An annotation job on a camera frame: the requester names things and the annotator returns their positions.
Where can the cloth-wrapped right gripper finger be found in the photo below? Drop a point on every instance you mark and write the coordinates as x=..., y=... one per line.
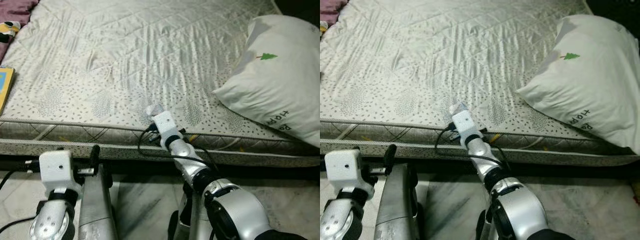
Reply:
x=154, y=111
x=457, y=110

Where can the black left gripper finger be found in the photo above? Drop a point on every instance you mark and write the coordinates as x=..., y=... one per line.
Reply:
x=95, y=157
x=391, y=157

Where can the yellow blue children's book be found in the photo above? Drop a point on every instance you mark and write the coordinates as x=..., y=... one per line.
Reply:
x=5, y=87

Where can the white pillow green tree print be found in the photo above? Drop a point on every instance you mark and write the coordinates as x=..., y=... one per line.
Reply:
x=280, y=85
x=585, y=85

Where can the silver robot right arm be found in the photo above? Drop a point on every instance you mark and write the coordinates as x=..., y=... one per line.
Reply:
x=235, y=210
x=525, y=210

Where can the silver robot left leg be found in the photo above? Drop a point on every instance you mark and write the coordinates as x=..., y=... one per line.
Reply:
x=97, y=210
x=397, y=210

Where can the silver robot leg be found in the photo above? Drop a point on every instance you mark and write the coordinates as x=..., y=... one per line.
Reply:
x=485, y=227
x=397, y=210
x=187, y=220
x=97, y=210

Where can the grey quilted leaf-print mattress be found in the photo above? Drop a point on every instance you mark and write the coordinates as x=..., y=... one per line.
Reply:
x=125, y=60
x=440, y=60

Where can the silver robot right leg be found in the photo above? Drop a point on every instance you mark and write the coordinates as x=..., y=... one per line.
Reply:
x=187, y=220
x=485, y=227

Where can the mauve panda print blanket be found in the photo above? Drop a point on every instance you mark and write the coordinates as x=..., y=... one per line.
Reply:
x=20, y=7
x=330, y=6

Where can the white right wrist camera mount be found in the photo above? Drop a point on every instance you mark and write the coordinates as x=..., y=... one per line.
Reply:
x=467, y=125
x=165, y=125

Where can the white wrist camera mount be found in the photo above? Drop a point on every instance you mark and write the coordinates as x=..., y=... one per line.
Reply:
x=467, y=125
x=345, y=170
x=165, y=125
x=57, y=167

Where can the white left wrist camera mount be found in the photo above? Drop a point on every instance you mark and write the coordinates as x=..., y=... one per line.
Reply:
x=345, y=170
x=57, y=167

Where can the dark bed frame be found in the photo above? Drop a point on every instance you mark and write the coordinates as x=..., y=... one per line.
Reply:
x=130, y=168
x=440, y=170

